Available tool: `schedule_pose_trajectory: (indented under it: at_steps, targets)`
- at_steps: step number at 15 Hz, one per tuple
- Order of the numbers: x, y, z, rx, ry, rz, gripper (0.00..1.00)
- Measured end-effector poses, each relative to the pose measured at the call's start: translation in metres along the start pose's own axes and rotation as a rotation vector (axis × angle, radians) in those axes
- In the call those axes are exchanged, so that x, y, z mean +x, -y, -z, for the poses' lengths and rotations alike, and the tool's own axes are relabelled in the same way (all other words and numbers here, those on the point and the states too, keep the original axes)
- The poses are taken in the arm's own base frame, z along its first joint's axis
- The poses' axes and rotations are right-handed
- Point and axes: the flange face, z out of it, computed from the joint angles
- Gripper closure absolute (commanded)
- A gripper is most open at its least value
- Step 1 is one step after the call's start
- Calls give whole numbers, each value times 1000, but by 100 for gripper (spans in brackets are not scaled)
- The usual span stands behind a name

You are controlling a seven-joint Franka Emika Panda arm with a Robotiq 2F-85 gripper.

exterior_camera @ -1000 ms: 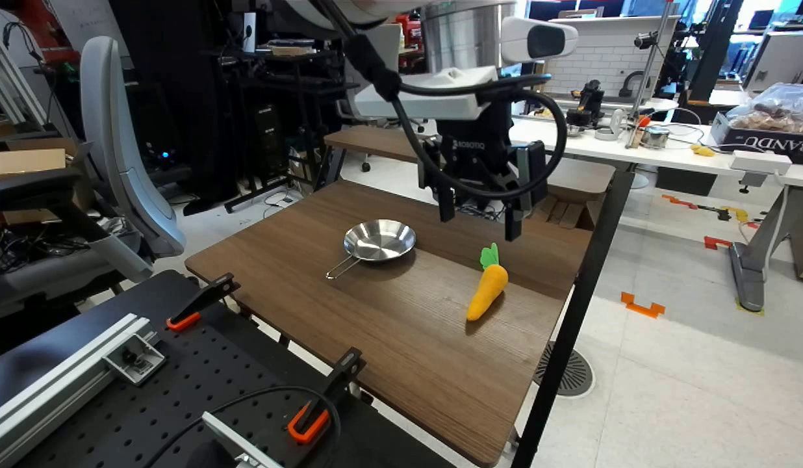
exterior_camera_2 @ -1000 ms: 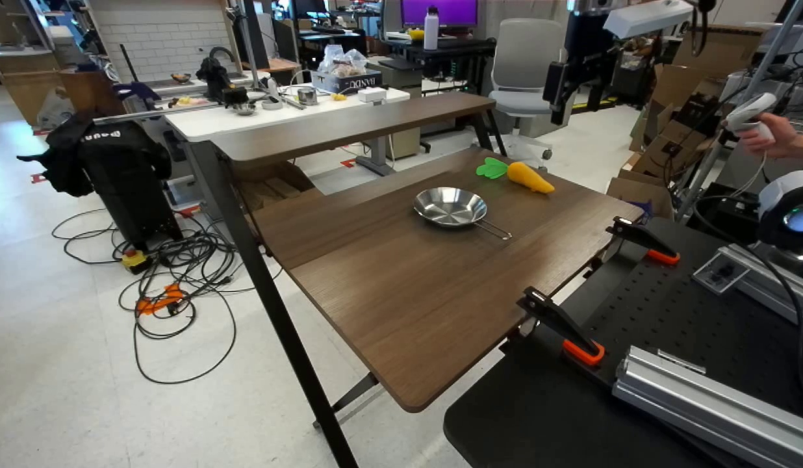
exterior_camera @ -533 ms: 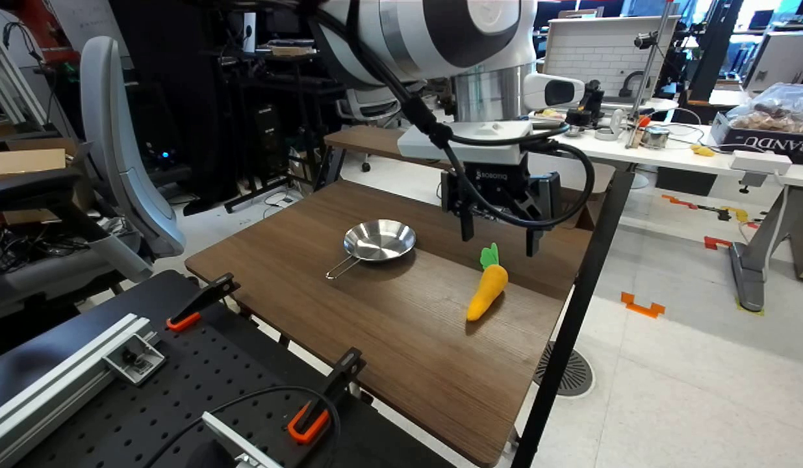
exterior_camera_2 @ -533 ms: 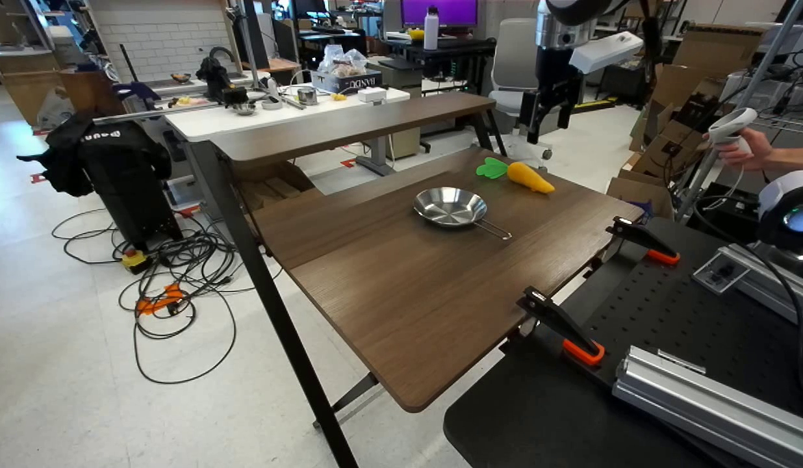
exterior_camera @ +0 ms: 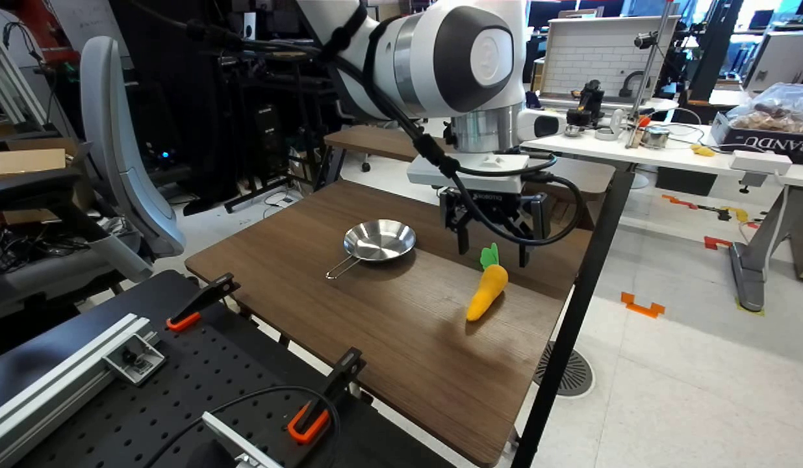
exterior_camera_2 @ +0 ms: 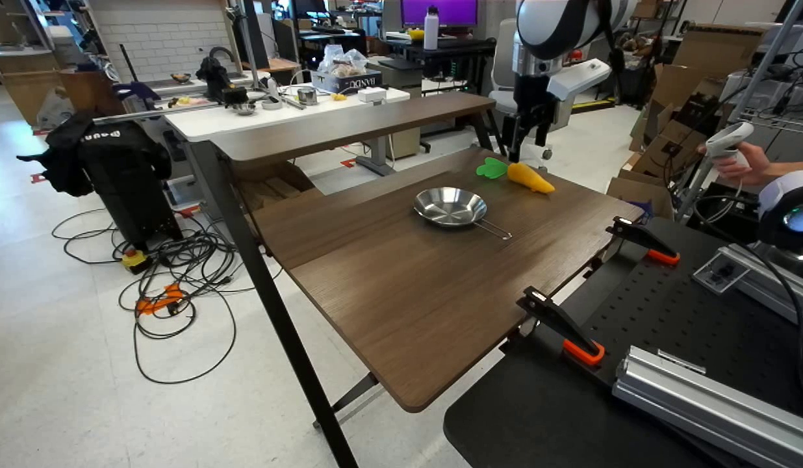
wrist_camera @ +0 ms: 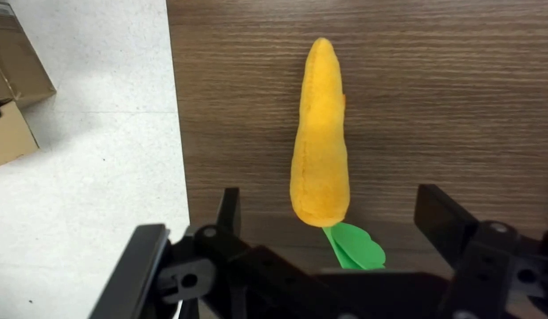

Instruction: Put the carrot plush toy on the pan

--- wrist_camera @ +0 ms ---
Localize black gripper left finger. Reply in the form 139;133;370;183
215;187;244;238

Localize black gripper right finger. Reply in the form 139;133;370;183
412;183;483;270

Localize orange carrot plush toy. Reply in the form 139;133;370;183
288;36;389;273

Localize cardboard box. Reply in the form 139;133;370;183
0;98;41;172
0;0;59;110

